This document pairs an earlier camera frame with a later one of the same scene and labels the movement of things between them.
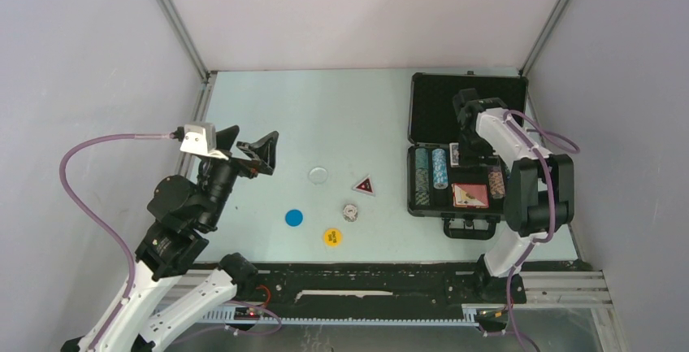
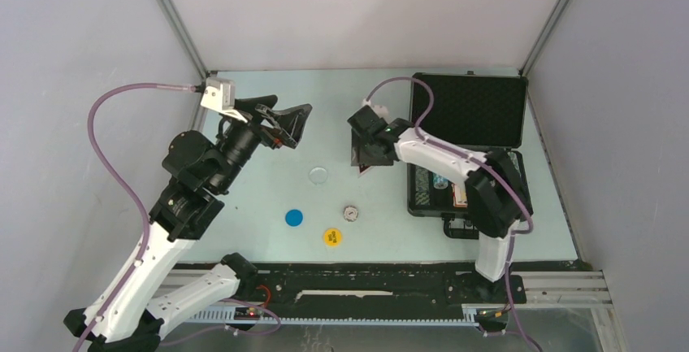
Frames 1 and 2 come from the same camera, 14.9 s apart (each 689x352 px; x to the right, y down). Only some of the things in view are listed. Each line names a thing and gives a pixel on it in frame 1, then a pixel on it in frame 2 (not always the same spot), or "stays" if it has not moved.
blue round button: (294, 218) stays
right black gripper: (470, 158) → (360, 156)
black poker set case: (468, 196) stays
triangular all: (365, 185) → (363, 167)
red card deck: (470, 195) stays
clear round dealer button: (318, 176) stays
